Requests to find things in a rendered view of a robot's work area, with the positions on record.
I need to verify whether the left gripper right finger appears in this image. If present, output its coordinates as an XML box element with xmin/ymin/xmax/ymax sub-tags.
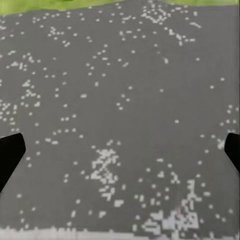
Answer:
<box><xmin>224</xmin><ymin>132</ymin><xmax>240</xmax><ymax>172</ymax></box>

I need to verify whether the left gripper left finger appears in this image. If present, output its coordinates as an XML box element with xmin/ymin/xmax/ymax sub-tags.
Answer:
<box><xmin>0</xmin><ymin>133</ymin><xmax>26</xmax><ymax>193</ymax></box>

